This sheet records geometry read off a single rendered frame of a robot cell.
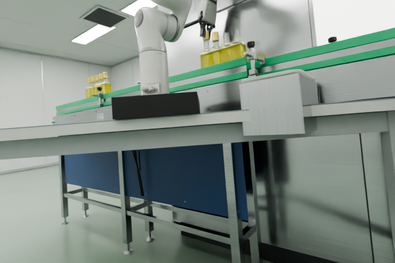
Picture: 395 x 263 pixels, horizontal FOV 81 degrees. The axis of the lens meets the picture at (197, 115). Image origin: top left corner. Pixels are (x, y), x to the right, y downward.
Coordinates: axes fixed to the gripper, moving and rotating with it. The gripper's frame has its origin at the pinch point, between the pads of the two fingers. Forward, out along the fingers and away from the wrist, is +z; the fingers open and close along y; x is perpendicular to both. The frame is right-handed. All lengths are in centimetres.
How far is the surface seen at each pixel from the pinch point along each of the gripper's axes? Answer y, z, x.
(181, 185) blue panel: 14, 74, 9
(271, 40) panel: -12.9, 1.1, 29.8
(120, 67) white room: -293, 0, -544
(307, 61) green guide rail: 2, 13, 52
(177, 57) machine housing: -13.9, 9.8, -31.8
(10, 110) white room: -39, 129, -553
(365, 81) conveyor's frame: 4, 19, 70
